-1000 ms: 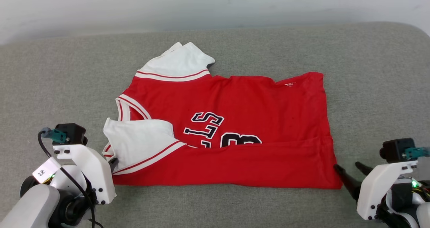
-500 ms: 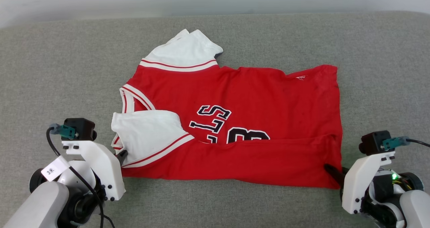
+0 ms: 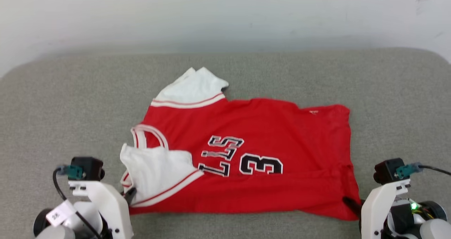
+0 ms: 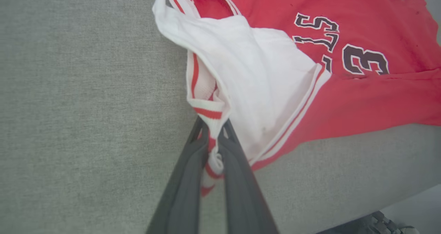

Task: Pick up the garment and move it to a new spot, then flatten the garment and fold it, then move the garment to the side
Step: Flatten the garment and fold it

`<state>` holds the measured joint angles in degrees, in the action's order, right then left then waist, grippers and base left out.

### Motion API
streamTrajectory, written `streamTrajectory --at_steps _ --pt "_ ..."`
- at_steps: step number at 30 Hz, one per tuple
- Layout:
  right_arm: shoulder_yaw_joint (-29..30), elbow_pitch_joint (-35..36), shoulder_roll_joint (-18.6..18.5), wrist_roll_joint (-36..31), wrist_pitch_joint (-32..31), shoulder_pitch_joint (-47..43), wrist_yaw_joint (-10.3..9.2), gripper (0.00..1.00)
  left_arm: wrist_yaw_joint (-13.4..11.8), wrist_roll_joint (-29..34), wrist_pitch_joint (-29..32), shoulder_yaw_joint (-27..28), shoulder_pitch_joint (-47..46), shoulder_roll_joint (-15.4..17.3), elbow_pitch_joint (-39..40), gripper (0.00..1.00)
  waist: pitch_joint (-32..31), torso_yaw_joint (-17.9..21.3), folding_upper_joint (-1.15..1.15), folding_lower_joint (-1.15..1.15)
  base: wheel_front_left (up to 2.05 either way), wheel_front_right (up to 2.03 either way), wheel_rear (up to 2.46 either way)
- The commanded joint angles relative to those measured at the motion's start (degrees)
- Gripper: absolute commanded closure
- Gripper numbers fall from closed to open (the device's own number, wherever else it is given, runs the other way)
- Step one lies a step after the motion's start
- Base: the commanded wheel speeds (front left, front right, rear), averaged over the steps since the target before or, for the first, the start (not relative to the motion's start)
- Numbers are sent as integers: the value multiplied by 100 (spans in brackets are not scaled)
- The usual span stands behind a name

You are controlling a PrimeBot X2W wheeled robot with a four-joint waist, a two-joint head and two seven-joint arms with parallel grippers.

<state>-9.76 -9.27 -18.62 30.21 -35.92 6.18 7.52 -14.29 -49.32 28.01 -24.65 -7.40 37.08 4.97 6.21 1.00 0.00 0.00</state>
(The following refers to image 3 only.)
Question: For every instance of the white paper label tag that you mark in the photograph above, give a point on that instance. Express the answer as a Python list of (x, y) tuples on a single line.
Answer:
[(60, 213)]

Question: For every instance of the red and white basketball jersey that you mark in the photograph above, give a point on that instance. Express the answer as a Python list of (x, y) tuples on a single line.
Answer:
[(267, 130)]

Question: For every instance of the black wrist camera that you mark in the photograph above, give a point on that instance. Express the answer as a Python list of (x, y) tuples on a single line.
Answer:
[(385, 170), (88, 168)]

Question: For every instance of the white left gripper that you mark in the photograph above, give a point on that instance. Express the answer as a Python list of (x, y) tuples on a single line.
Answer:
[(109, 203)]

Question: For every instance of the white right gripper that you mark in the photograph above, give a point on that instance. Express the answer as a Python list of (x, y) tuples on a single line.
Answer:
[(375, 211)]

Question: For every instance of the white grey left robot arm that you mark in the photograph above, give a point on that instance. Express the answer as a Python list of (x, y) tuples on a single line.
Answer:
[(75, 221)]

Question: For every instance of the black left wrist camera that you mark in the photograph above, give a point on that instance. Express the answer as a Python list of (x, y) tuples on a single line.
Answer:
[(88, 168)]

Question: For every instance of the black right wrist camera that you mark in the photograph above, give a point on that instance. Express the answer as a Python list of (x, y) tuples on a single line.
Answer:
[(385, 170)]

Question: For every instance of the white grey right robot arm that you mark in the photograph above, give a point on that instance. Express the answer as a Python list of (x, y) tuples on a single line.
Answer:
[(422, 219)]

